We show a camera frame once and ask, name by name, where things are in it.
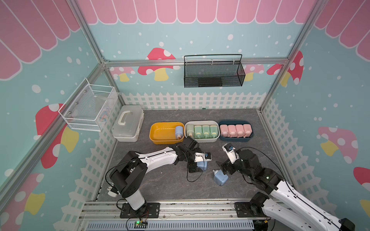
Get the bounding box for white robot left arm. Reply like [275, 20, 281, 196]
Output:
[105, 137, 212, 212]

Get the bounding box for green circuit board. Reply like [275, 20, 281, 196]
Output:
[134, 220, 148, 229]

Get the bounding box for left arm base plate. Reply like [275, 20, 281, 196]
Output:
[117, 203, 161, 219]

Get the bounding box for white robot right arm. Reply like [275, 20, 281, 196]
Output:
[220, 143, 355, 231]

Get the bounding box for pale green round sharpener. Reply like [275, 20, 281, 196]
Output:
[186, 124, 194, 138]

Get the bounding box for white plastic storage tub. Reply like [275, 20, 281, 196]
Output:
[185, 120, 220, 143]

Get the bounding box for white wire wall basket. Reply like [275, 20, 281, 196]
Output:
[58, 79, 118, 132]

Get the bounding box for black wire mesh basket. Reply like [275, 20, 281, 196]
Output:
[184, 54, 246, 88]

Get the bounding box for yellow plastic storage tub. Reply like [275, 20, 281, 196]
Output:
[149, 122, 185, 144]

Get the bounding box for blue sharpener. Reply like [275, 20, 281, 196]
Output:
[213, 169, 228, 186]
[175, 126, 184, 140]
[197, 160, 208, 171]

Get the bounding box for pink sharpener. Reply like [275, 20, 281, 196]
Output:
[235, 124, 245, 138]
[243, 124, 252, 138]
[220, 124, 229, 137]
[228, 125, 238, 138]

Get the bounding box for white lidded plastic case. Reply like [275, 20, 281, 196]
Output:
[111, 105, 144, 142]

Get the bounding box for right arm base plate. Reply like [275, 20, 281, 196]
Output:
[234, 202, 271, 219]

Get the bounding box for dark teal storage tub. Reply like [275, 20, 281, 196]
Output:
[218, 119, 254, 142]

